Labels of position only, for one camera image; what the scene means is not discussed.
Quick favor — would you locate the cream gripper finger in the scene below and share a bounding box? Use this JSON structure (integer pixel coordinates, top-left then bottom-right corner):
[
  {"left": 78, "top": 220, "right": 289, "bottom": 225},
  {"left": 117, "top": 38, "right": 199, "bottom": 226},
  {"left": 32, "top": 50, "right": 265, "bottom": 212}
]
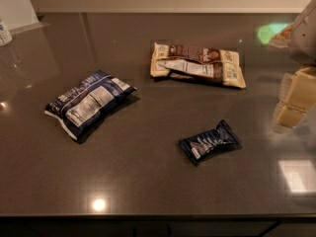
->
[{"left": 273, "top": 66, "right": 316, "bottom": 133}]

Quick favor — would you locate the blue chip bag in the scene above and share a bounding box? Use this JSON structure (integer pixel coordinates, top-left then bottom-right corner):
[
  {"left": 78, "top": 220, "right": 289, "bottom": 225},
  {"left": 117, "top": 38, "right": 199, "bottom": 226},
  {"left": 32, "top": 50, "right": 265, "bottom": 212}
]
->
[{"left": 44, "top": 70, "right": 136, "bottom": 140}]

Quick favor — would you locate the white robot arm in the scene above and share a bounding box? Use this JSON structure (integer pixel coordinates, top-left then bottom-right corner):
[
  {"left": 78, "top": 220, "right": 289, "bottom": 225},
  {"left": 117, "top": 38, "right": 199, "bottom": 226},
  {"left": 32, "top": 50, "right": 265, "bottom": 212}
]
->
[{"left": 273, "top": 0, "right": 316, "bottom": 133}]

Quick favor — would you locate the brown and cream snack bag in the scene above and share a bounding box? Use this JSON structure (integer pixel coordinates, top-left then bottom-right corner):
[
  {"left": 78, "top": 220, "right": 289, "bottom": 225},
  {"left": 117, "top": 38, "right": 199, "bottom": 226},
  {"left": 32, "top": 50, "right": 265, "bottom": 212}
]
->
[{"left": 150, "top": 43, "right": 246, "bottom": 89}]

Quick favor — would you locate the small dark blue snack packet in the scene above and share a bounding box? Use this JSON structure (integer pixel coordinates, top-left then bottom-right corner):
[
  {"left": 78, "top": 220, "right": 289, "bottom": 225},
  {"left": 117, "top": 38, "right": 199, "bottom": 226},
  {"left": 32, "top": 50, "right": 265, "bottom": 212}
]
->
[{"left": 179, "top": 119, "right": 241, "bottom": 166}]

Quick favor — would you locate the white bottle with label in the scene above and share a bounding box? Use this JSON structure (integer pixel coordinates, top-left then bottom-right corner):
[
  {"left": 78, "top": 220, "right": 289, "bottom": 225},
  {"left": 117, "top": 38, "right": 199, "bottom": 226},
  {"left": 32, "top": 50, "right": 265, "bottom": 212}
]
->
[{"left": 0, "top": 18, "right": 13, "bottom": 46}]

